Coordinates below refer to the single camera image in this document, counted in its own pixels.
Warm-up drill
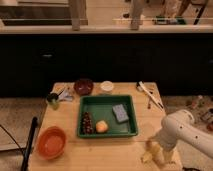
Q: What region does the wooden post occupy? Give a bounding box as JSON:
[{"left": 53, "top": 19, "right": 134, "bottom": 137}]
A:
[
  {"left": 130, "top": 0, "right": 143, "bottom": 30},
  {"left": 68, "top": 0, "right": 88, "bottom": 31}
]

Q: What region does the dark grape bunch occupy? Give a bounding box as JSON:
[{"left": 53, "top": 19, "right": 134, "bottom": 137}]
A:
[{"left": 82, "top": 112, "right": 93, "bottom": 134}]

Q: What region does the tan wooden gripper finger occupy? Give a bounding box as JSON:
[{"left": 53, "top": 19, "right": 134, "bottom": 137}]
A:
[{"left": 163, "top": 150, "right": 174, "bottom": 164}]

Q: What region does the dark maroon bowl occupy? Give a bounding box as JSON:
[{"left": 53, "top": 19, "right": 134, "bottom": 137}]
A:
[{"left": 74, "top": 79, "right": 93, "bottom": 96}]

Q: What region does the yellow orange fruit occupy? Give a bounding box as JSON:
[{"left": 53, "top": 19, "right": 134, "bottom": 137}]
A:
[{"left": 96, "top": 120, "right": 108, "bottom": 133}]

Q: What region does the grey metal utensil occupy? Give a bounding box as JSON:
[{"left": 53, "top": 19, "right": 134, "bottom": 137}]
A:
[{"left": 58, "top": 88, "right": 73, "bottom": 101}]

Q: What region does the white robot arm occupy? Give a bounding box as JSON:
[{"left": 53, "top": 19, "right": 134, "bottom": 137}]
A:
[{"left": 150, "top": 109, "right": 213, "bottom": 161}]

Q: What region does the wooden post right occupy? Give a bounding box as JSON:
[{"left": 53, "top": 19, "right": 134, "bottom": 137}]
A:
[{"left": 130, "top": 0, "right": 143, "bottom": 30}]

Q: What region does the green cup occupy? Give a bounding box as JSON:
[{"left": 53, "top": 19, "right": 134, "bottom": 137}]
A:
[{"left": 46, "top": 93, "right": 59, "bottom": 110}]

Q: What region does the green plastic tray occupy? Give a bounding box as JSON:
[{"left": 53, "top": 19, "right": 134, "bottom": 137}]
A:
[{"left": 77, "top": 95, "right": 138, "bottom": 138}]

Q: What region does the yellow banana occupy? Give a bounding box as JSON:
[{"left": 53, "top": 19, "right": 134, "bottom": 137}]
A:
[{"left": 141, "top": 140, "right": 164, "bottom": 165}]

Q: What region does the black stand pole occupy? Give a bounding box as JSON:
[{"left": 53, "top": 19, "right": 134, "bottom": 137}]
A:
[{"left": 21, "top": 117, "right": 38, "bottom": 171}]

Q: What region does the wooden post left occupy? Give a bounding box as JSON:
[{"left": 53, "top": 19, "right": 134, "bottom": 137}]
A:
[{"left": 68, "top": 0, "right": 88, "bottom": 31}]

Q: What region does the orange red bowl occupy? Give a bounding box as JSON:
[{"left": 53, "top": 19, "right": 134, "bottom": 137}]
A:
[{"left": 36, "top": 126, "right": 66, "bottom": 160}]

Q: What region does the small white cup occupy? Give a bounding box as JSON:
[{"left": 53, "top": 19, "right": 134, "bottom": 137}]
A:
[{"left": 100, "top": 81, "right": 114, "bottom": 93}]

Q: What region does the blue sponge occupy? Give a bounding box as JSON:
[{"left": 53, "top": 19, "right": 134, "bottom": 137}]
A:
[{"left": 112, "top": 104, "right": 129, "bottom": 123}]

